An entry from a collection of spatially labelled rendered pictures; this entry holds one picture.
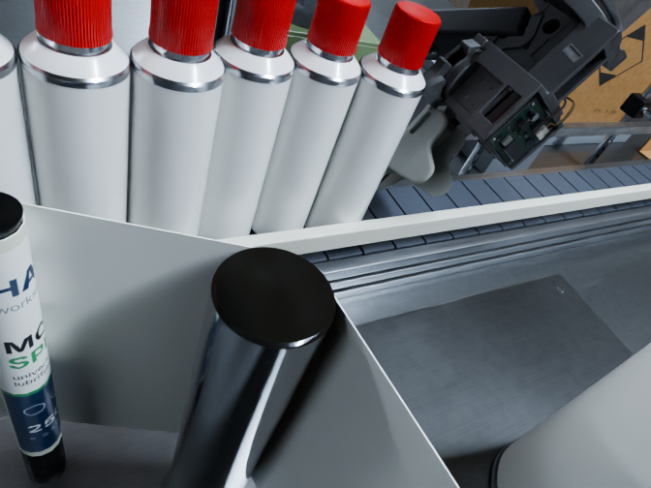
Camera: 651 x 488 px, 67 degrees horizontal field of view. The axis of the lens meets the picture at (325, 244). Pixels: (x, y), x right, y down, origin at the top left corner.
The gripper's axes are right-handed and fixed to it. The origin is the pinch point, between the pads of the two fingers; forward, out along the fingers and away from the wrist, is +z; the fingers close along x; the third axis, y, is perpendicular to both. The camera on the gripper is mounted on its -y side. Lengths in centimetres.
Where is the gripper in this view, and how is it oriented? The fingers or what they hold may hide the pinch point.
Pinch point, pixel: (375, 173)
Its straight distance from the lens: 45.6
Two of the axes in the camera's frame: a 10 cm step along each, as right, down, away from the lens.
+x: 5.9, 2.2, 7.7
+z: -6.8, 6.5, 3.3
